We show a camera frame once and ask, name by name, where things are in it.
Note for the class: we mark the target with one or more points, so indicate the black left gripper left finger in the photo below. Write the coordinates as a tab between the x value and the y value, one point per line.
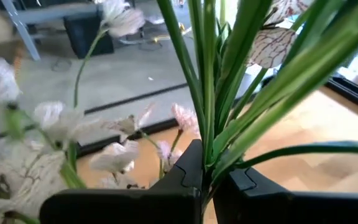
120	205

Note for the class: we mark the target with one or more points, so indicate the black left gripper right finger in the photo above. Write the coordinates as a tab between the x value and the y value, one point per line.
291	208

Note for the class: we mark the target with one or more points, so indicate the white artificial flower bunch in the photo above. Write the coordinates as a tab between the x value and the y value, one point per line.
57	119
208	93

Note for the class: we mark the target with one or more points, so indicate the black box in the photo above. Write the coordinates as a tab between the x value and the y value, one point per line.
87	37

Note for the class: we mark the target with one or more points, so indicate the chair base with castors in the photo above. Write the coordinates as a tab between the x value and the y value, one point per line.
163	38

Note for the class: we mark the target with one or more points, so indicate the grey desk frame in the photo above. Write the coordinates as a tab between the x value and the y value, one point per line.
22	34

